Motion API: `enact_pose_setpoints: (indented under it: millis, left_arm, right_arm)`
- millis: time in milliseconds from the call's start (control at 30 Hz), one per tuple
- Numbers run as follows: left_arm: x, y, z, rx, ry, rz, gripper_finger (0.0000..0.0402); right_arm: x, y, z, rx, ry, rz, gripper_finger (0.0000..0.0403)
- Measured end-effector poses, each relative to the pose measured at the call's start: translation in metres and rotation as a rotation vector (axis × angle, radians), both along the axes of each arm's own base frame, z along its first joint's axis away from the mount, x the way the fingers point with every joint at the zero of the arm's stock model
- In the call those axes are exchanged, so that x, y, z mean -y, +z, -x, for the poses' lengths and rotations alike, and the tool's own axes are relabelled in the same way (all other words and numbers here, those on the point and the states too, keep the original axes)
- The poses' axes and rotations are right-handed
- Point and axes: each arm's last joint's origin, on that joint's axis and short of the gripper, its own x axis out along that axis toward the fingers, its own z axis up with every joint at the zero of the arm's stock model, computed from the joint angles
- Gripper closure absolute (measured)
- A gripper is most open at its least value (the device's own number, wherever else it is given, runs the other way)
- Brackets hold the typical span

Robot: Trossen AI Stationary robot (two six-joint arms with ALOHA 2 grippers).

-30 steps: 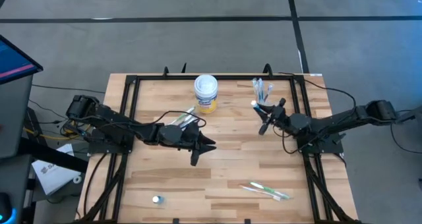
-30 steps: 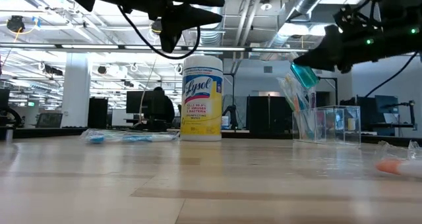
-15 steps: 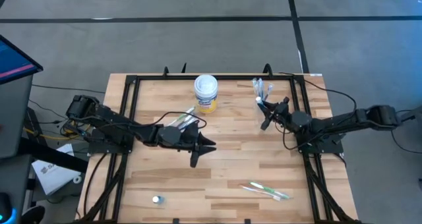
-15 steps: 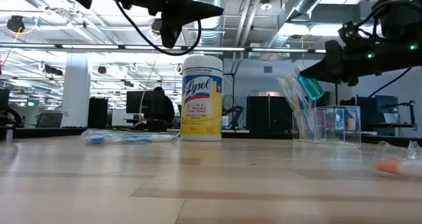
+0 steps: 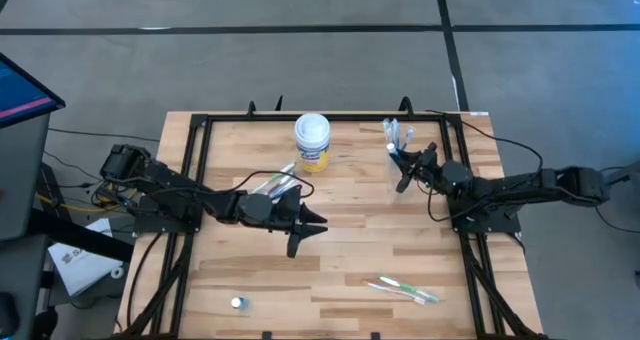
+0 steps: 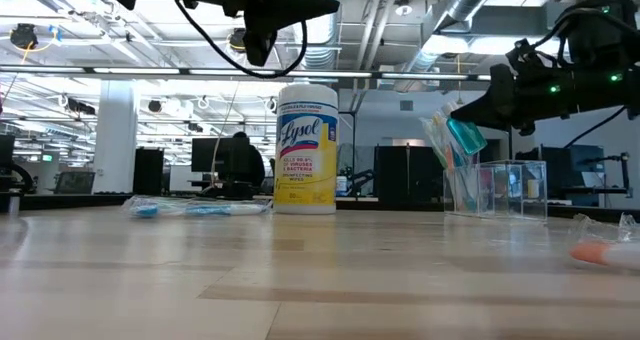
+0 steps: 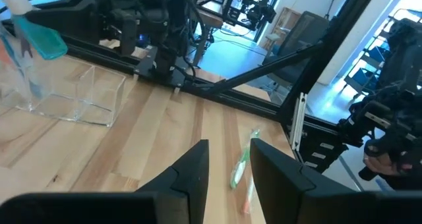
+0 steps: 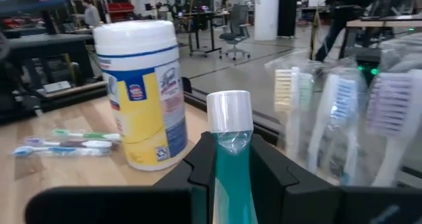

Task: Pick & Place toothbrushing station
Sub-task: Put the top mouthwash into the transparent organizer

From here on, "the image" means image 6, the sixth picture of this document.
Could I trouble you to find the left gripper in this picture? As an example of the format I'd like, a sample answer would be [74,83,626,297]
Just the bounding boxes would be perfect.
[222,0,342,67]

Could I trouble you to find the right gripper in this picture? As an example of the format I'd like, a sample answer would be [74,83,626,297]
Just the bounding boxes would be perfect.
[449,64,576,136]

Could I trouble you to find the teal toothbrush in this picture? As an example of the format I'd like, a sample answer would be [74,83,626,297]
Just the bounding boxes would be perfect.
[438,102,490,171]

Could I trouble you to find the green toothbrush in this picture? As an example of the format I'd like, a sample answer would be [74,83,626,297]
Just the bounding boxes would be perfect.
[419,117,471,214]

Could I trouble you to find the orange toothbrush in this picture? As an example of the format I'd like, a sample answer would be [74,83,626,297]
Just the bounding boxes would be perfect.
[568,212,640,272]
[432,110,474,214]

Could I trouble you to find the blue toothbrush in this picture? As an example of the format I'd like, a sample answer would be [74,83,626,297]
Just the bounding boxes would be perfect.
[121,194,274,219]

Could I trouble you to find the clear acrylic organizer box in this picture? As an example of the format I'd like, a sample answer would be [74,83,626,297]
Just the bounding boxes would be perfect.
[443,159,549,224]

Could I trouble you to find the wide black cabinet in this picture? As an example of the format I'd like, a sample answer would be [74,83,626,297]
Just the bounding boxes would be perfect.
[373,144,446,204]

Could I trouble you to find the Lysol wipes canister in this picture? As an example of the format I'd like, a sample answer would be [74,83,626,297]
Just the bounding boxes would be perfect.
[273,83,340,215]

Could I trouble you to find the person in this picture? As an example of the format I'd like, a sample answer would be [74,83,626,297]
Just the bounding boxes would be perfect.
[227,131,267,194]

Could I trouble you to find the black crossbar with light strips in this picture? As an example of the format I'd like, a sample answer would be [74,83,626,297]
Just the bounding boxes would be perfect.
[0,64,494,85]

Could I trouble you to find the black computer monitor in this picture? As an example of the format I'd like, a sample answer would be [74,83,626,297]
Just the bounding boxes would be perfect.
[191,136,236,174]

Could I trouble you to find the tall black cabinet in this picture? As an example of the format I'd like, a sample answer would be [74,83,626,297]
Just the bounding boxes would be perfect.
[132,147,165,196]

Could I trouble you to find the white building column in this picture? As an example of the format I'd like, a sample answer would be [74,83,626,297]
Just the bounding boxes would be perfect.
[92,79,140,195]

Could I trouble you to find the black ceiling device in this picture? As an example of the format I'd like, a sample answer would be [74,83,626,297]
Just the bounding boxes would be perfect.
[9,22,39,50]

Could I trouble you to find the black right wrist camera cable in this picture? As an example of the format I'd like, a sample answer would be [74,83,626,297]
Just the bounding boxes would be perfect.
[504,7,574,74]

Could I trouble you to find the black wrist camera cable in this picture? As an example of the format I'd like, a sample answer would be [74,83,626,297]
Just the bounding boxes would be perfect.
[504,7,574,74]
[173,0,309,80]

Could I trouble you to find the black left wrist camera cable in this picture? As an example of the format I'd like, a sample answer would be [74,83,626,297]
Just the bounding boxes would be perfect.
[173,0,309,80]

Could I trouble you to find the silver ceiling duct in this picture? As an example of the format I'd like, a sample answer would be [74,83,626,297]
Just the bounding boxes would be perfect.
[399,0,506,89]

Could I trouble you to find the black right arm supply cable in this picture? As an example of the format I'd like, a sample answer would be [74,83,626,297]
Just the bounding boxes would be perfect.
[563,104,627,150]

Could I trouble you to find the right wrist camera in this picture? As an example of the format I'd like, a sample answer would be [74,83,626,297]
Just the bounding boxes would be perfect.
[564,0,640,74]

